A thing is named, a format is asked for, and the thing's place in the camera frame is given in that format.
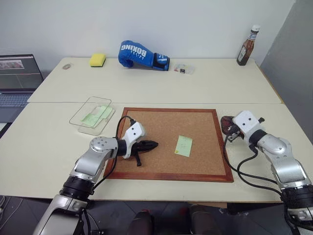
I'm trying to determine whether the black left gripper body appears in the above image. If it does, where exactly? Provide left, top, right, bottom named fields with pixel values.
left=131, top=140, right=149, bottom=157

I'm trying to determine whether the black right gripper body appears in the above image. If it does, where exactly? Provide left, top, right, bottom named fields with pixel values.
left=227, top=131, right=243, bottom=143

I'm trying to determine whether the light green sticky note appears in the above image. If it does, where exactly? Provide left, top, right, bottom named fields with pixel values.
left=174, top=135, right=193, bottom=157
left=98, top=105, right=116, bottom=120
left=80, top=113, right=105, bottom=128

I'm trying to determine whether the clear plastic box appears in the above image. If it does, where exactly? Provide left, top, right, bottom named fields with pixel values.
left=69, top=96, right=115, bottom=136

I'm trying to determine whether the wood framed cork board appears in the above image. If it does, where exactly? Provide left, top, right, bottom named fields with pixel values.
left=103, top=107, right=234, bottom=184

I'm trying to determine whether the dark rounded shape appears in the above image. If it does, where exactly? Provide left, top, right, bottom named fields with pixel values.
left=187, top=203, right=217, bottom=235
left=129, top=209, right=155, bottom=235

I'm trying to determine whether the small clear plastic bag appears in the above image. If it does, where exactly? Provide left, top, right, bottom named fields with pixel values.
left=173, top=63, right=197, bottom=75

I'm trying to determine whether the brown sauce bottle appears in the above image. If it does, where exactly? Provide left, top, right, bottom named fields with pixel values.
left=236, top=24, right=261, bottom=66

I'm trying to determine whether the blue boxing glove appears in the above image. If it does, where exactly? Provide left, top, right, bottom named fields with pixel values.
left=118, top=40, right=170, bottom=72

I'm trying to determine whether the yellow sponge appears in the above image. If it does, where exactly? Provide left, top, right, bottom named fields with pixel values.
left=89, top=53, right=107, bottom=68

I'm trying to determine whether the grey laptop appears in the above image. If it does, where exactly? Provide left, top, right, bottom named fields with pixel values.
left=0, top=54, right=45, bottom=123

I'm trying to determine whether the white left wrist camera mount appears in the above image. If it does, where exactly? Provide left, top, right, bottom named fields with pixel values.
left=121, top=122, right=146, bottom=160

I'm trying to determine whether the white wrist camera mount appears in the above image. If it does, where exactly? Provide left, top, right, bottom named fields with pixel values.
left=121, top=122, right=146, bottom=160
left=231, top=110, right=266, bottom=143

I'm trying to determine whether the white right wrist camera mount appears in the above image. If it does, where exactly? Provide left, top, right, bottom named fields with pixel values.
left=231, top=110, right=266, bottom=143

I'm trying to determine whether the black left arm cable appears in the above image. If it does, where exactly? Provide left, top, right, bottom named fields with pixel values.
left=90, top=116, right=136, bottom=194

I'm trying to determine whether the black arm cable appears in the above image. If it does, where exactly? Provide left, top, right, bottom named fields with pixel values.
left=90, top=116, right=136, bottom=194
left=223, top=117, right=284, bottom=196

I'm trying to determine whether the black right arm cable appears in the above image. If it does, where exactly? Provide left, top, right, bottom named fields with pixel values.
left=223, top=117, right=284, bottom=196

